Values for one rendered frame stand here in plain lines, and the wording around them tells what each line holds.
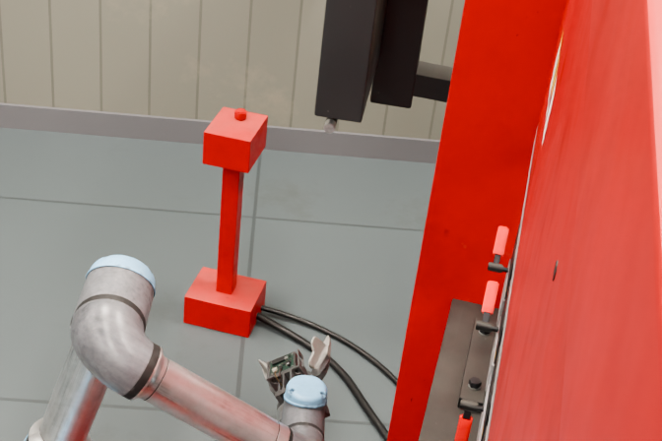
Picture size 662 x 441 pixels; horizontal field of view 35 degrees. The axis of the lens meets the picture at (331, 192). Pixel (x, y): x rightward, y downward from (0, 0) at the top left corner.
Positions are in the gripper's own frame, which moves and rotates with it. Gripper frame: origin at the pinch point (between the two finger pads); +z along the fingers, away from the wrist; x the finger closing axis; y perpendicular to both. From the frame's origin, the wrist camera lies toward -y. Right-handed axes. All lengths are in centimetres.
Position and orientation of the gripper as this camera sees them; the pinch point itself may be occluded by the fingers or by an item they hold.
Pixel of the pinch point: (297, 350)
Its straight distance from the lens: 222.6
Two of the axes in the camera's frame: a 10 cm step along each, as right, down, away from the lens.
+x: -9.0, 4.0, 1.9
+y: -4.3, -7.5, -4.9
